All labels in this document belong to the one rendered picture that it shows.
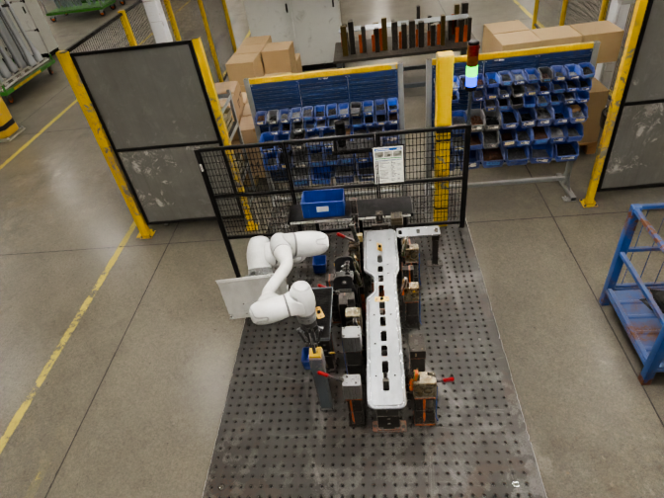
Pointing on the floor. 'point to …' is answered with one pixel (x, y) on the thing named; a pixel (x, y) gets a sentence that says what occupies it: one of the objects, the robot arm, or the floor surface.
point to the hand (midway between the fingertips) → (313, 346)
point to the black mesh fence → (346, 180)
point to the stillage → (638, 296)
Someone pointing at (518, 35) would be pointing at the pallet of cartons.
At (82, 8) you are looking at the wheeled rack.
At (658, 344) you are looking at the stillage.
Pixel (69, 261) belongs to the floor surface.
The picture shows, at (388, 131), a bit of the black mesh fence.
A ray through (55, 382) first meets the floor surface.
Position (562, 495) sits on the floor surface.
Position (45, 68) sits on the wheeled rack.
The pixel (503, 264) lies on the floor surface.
